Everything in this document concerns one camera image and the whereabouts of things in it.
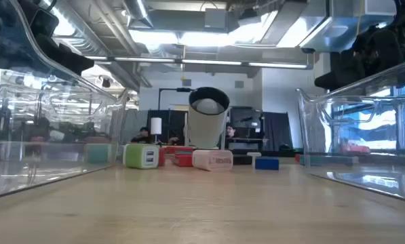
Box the black partition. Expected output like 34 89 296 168
147 108 189 145

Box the dark curtain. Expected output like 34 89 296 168
261 111 293 152

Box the person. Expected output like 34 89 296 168
225 123 239 140
130 126 155 144
168 135 186 146

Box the white table lamp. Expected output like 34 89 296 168
149 117 163 144

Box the yellow hanging cable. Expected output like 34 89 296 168
355 0 364 37

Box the blue rectangular box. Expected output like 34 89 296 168
254 157 280 171

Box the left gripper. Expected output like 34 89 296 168
35 33 96 77

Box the gray desk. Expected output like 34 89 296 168
227 137 267 152

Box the pink USB wall charger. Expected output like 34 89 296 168
191 149 234 172

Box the black table frame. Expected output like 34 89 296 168
232 148 305 158

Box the gray ceiling box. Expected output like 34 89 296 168
204 7 228 30

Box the gray curtain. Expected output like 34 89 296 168
110 108 149 145

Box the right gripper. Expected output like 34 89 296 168
313 25 405 92

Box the bright ceiling light panel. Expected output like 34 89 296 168
129 23 277 48

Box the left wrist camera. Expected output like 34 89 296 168
28 5 60 39

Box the large green USB charger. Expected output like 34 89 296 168
123 143 160 169

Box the lavender wall charger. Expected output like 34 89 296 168
0 141 23 161

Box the plain teal box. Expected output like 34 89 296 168
299 155 359 167

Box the round silver duct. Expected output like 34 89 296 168
123 0 155 28

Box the black monitor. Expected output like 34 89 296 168
229 106 263 129

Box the small teal wall charger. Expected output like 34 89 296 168
84 143 114 164

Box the large silver duct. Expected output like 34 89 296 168
276 0 396 54

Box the white cylindrical cup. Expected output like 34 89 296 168
187 86 231 150

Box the black pole stand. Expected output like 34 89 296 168
157 87 193 111

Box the clear plastic bin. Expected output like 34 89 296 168
295 57 405 206
0 0 132 204

